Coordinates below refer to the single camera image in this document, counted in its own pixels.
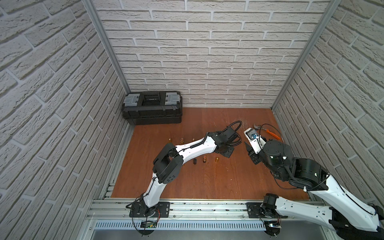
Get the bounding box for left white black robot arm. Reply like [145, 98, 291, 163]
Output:
[126, 121, 242, 218]

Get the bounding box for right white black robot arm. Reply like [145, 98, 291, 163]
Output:
[245, 139, 384, 240]

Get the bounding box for black plastic toolbox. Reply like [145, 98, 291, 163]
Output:
[122, 91, 183, 126]

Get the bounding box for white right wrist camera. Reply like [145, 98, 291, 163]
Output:
[244, 128, 266, 154]

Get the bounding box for orange handled pliers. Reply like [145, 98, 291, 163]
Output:
[253, 124, 283, 140]

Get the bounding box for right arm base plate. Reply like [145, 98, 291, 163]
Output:
[246, 202, 288, 219]

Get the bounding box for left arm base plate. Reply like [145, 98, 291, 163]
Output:
[126, 202, 170, 218]

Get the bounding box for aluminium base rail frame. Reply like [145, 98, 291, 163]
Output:
[72, 199, 339, 240]

